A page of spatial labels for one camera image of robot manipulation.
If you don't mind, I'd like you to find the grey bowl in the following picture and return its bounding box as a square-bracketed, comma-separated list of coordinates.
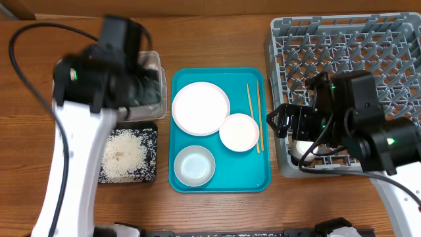
[173, 145, 216, 187]

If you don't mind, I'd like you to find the teal plastic tray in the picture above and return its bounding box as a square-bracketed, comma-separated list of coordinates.
[168, 67, 271, 193]

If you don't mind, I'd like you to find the white cup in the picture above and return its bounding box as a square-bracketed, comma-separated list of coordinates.
[289, 141, 318, 163]

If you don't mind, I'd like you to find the grey dishwasher rack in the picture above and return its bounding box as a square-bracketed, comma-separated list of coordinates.
[265, 13, 420, 178]

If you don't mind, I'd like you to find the large white plate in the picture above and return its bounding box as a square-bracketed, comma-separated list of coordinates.
[172, 82, 230, 136]

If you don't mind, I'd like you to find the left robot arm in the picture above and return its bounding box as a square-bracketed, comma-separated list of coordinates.
[32, 16, 162, 236]

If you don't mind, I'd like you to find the white bowl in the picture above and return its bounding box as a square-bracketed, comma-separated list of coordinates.
[219, 113, 260, 152]

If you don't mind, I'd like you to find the black plastic tray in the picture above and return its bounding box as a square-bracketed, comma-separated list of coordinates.
[97, 120, 159, 184]

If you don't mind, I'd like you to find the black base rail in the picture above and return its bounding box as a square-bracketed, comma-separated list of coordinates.
[95, 223, 376, 237]

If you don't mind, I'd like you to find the white rice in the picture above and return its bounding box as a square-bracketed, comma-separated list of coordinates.
[99, 128, 157, 182]

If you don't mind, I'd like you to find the left wooden chopstick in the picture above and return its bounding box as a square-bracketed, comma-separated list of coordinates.
[246, 84, 260, 154]

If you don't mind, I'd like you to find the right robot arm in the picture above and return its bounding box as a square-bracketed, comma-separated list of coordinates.
[266, 70, 420, 236]

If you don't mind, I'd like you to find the wooden chopstick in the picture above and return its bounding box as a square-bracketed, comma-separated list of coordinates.
[257, 81, 264, 151]
[246, 84, 260, 154]

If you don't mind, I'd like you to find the right wooden chopstick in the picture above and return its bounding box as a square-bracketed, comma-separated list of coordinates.
[257, 81, 264, 151]

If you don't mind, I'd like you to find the clear plastic bin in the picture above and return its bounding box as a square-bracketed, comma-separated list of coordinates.
[53, 48, 166, 122]

